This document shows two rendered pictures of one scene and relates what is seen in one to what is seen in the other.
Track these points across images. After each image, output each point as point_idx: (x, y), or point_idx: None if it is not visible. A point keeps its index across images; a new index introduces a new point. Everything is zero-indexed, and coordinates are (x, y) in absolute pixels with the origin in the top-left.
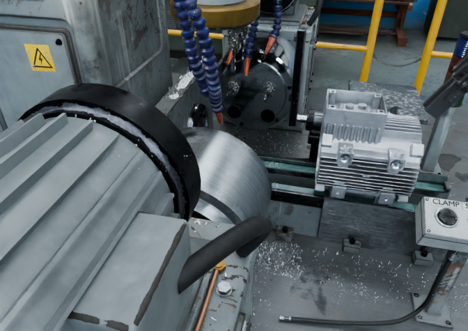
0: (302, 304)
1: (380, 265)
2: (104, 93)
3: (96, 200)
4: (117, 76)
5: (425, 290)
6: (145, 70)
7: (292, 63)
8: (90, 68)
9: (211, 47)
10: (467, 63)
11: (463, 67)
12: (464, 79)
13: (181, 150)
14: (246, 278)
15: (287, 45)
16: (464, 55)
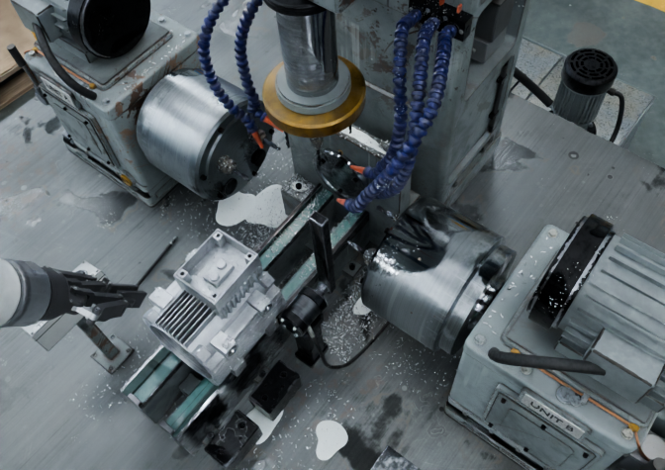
0: (178, 260)
1: None
2: None
3: None
4: None
5: (128, 365)
6: (380, 97)
7: (391, 285)
8: None
9: (203, 64)
10: (106, 293)
11: (110, 293)
12: (98, 281)
13: (72, 19)
14: (81, 96)
15: (436, 293)
16: (119, 304)
